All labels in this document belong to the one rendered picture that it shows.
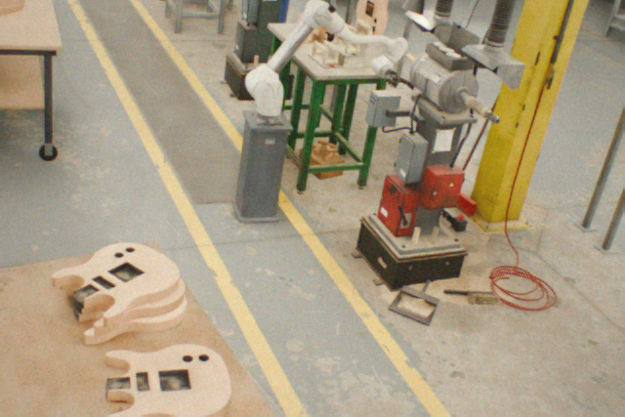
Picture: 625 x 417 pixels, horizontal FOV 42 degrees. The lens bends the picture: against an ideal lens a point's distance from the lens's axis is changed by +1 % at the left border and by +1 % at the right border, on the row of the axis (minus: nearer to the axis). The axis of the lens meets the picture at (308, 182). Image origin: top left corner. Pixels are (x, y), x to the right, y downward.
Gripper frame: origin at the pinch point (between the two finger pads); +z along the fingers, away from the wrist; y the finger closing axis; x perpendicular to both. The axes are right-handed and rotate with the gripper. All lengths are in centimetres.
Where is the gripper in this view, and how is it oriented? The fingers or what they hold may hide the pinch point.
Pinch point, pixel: (404, 86)
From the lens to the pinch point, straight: 529.0
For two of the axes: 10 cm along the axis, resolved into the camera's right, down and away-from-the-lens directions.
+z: 3.9, 4.8, -7.8
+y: -8.7, -0.7, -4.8
